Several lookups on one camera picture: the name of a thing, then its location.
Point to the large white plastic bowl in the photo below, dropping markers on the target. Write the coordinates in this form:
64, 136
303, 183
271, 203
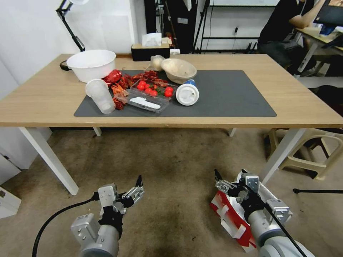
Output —
91, 64

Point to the person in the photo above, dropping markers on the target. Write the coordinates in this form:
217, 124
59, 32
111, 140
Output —
281, 26

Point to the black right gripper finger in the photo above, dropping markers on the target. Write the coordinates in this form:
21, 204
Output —
241, 178
223, 185

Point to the red cherry tomato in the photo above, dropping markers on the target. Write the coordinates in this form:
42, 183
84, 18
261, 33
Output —
148, 90
141, 83
154, 93
168, 93
169, 89
140, 87

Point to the white tissue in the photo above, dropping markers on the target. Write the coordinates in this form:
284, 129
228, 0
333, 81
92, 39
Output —
151, 39

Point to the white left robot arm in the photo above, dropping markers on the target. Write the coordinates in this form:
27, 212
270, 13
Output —
93, 241

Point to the white cabinet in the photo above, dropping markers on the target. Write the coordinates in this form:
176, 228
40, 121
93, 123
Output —
16, 150

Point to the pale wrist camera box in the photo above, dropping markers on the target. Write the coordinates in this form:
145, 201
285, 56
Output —
252, 183
107, 195

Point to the black tissue box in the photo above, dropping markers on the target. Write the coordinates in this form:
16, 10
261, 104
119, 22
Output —
150, 53

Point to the computer monitor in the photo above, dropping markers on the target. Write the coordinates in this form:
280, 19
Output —
331, 12

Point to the white lidded blue paper cup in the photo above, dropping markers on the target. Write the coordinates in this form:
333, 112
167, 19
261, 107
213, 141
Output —
187, 95

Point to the clear plastic clamshell tray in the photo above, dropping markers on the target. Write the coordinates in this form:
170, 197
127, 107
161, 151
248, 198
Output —
160, 103

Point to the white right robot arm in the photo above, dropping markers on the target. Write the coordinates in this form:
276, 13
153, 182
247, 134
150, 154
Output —
268, 235

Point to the beige paper bowl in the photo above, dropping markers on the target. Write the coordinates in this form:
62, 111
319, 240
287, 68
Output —
178, 69

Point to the clear bag with bun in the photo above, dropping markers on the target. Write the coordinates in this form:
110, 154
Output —
156, 63

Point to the black tripod leg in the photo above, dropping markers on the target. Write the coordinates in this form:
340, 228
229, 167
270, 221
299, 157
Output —
316, 191

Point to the red white food delivery bag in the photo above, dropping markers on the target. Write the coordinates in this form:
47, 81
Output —
230, 214

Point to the clear plastic cup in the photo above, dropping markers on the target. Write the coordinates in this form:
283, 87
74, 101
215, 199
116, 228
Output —
100, 95

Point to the black metal stand frame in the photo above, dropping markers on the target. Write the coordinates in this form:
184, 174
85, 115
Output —
203, 26

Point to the white cardboard box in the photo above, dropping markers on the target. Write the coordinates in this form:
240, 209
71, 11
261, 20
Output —
8, 200

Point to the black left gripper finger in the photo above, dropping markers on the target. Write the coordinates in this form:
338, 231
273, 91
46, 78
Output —
135, 194

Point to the black desk lamp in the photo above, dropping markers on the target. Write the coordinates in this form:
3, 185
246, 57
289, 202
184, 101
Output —
71, 29

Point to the black lamp clamp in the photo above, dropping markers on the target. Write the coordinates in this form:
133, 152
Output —
64, 65

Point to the wooden office desk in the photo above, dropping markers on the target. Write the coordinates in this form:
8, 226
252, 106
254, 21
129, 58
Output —
316, 37

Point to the beige plastic stool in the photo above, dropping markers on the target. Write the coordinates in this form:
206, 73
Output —
308, 160

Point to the dark grey table mat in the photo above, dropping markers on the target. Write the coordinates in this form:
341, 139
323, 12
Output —
227, 93

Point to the wooden table with white legs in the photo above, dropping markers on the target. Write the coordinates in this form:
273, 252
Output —
294, 101

